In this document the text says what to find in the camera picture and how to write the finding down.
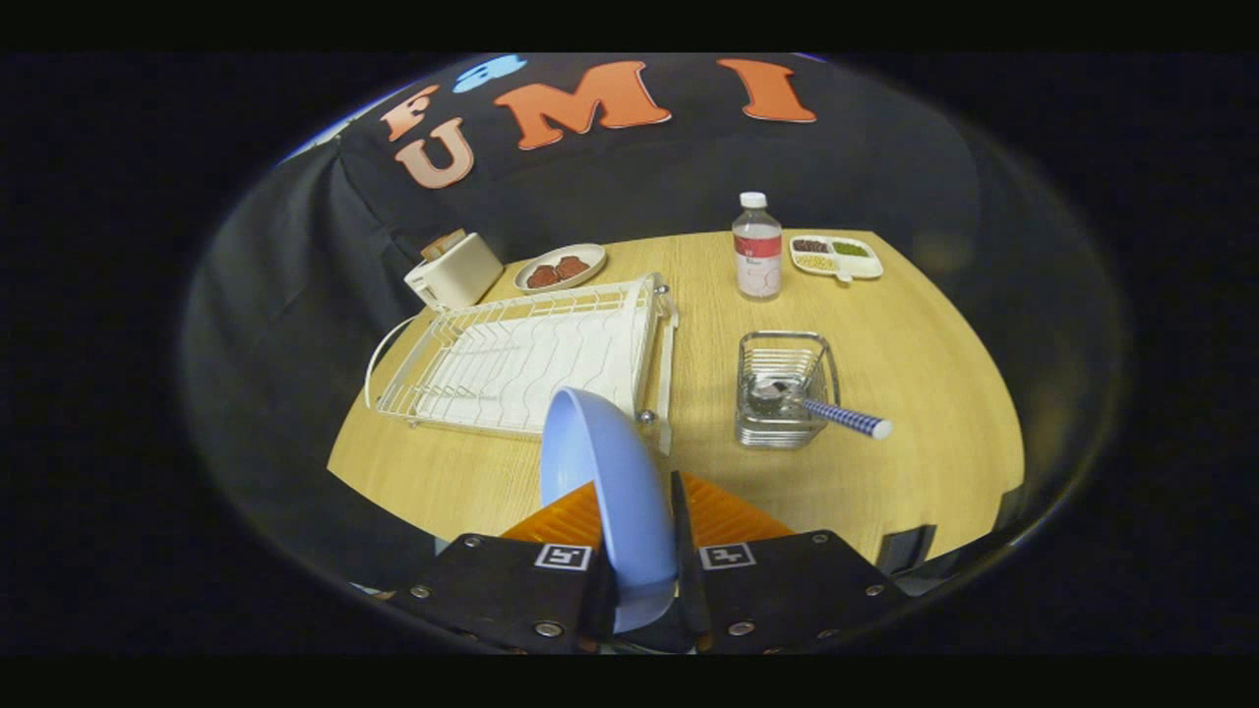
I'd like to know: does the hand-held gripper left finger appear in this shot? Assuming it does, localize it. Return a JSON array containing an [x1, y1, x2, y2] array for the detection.
[[391, 480, 619, 655]]

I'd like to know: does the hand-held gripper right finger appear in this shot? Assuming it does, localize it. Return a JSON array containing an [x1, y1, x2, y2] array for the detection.
[[672, 470, 911, 655]]

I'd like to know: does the light blue plate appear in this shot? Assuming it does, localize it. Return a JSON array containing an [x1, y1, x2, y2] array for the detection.
[[539, 386, 680, 635]]

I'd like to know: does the metal wire basket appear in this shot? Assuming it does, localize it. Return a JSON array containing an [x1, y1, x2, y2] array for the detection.
[[735, 330, 842, 450]]

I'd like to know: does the spoon with blue checked handle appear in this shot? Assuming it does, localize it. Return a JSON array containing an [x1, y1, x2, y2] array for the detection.
[[749, 379, 893, 441]]

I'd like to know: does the white wire dish rack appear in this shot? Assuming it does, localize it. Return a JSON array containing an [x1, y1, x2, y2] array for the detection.
[[364, 273, 682, 455]]

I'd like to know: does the small white plate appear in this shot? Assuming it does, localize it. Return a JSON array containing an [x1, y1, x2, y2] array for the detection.
[[513, 243, 608, 294]]

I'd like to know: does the white divided dish with beans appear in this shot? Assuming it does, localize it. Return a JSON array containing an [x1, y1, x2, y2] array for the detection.
[[789, 234, 884, 285]]

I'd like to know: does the clear bottle with red label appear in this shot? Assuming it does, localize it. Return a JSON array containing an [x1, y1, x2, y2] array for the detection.
[[732, 192, 784, 301]]

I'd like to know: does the white toaster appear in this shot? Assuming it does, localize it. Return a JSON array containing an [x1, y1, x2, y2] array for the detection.
[[404, 232, 505, 311]]

